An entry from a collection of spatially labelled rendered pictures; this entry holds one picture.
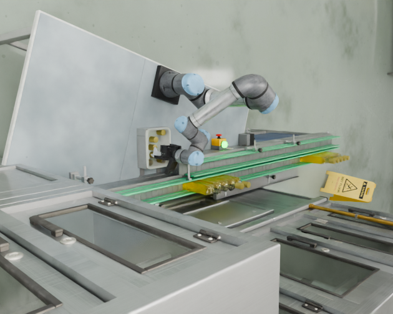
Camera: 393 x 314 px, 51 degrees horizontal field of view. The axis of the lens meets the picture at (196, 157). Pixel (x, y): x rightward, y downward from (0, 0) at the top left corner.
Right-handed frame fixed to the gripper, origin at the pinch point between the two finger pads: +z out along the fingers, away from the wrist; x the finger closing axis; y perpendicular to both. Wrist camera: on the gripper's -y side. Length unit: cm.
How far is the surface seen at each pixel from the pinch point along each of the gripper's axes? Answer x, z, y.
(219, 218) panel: -10, -40, -31
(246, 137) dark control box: -78, -2, 4
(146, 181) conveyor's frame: 12.3, -7.0, -12.0
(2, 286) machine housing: 120, -106, 2
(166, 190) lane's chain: -1.1, -7.4, -19.5
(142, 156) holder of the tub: 8.5, 0.8, 0.2
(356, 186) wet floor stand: -353, 40, -84
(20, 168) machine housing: 77, -5, 4
